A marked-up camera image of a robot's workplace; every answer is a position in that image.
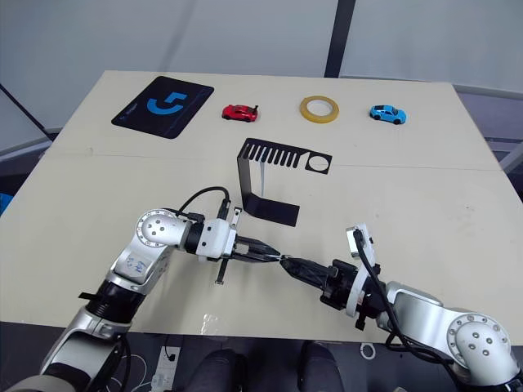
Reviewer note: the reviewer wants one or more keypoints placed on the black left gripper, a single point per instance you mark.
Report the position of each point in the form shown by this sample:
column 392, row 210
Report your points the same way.
column 238, row 256

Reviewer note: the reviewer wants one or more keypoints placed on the black vertical pole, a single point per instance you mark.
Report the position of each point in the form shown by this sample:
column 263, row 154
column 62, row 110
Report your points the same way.
column 340, row 36

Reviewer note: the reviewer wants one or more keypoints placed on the dark rounded shape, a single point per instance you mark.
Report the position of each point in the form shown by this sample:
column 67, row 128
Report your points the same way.
column 220, row 371
column 320, row 367

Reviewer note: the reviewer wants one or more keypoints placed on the yellow tape roll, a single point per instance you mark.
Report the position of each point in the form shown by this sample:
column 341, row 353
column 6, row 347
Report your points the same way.
column 304, row 111

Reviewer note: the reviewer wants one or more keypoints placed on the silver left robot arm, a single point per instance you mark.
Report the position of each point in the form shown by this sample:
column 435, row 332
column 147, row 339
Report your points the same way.
column 143, row 253

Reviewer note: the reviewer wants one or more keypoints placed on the black metal watch stand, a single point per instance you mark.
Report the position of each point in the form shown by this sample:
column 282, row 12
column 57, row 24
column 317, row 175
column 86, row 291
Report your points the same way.
column 247, row 179

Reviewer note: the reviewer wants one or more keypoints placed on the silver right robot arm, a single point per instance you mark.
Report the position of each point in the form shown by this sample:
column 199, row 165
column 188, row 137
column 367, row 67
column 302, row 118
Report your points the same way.
column 421, row 310

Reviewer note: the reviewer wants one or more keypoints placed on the blue toy car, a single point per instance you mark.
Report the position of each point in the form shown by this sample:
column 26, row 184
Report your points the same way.
column 387, row 114

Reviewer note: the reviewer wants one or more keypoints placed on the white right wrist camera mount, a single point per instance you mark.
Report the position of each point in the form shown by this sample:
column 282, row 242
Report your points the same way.
column 365, row 247

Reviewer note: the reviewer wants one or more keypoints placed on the red toy car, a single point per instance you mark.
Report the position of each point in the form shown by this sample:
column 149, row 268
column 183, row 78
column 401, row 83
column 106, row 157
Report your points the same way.
column 239, row 112

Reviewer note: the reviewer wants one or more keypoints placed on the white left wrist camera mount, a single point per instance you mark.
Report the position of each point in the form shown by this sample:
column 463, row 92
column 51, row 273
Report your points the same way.
column 214, row 239

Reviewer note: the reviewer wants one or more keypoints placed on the white power strip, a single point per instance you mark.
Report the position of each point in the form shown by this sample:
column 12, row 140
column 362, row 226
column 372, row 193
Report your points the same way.
column 165, row 367

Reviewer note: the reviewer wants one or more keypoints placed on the black mouse pad blue logo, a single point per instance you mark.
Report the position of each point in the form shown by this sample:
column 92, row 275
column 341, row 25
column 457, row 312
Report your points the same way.
column 163, row 107

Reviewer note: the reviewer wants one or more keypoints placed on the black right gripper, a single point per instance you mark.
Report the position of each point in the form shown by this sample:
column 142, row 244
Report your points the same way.
column 339, row 283

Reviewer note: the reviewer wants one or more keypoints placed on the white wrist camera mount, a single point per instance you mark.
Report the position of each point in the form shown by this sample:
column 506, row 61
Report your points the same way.
column 214, row 239
column 365, row 247

